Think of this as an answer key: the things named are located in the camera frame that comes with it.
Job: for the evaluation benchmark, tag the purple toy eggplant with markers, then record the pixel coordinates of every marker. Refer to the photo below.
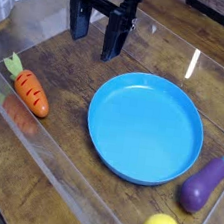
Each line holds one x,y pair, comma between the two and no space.
197,189

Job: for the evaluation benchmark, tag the blue round tray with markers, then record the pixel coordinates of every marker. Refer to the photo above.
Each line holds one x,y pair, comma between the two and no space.
145,128

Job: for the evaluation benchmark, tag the orange toy carrot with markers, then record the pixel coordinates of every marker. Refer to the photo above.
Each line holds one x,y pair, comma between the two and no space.
27,86

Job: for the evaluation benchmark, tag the clear acrylic enclosure wall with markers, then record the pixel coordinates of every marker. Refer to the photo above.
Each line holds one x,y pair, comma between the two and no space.
55,176

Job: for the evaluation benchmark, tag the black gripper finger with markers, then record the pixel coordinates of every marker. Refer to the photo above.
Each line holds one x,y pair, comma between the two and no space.
116,33
80,11

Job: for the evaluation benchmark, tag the dark baseboard strip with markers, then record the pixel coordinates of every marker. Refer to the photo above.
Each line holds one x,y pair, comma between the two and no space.
204,9

